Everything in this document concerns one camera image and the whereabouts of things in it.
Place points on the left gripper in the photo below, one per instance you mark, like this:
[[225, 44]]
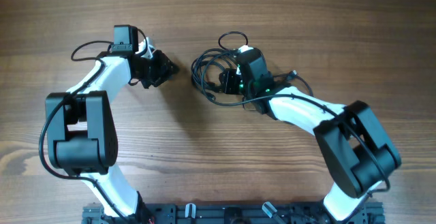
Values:
[[165, 71]]

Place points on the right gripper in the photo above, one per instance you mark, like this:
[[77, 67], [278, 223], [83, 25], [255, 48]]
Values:
[[228, 83]]

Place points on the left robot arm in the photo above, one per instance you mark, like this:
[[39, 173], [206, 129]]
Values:
[[79, 141]]

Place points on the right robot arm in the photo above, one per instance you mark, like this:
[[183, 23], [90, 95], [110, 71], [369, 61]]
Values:
[[355, 146]]

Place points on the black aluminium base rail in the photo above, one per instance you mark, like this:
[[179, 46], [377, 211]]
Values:
[[297, 212]]

